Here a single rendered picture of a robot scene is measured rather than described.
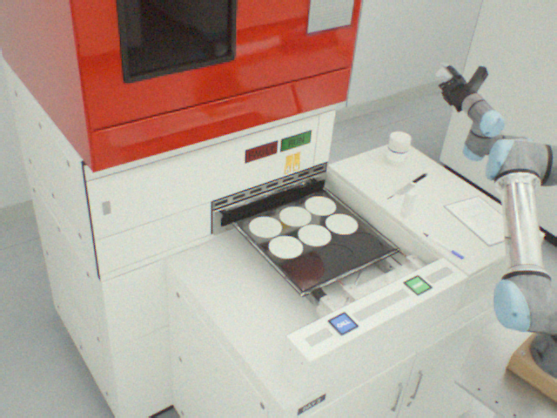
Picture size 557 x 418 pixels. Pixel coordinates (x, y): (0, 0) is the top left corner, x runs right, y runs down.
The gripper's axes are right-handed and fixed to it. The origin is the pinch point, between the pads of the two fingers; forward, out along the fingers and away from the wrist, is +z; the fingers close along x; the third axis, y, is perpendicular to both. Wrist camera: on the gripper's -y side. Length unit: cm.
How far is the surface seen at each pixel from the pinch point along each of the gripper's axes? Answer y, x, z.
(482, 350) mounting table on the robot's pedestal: 45, 3, -94
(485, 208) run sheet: 19, 8, -54
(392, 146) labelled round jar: 32.0, -5.0, -22.2
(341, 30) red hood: 29, -55, -19
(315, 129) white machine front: 50, -28, -18
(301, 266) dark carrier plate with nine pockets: 74, -23, -57
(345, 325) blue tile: 69, -31, -85
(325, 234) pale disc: 65, -15, -46
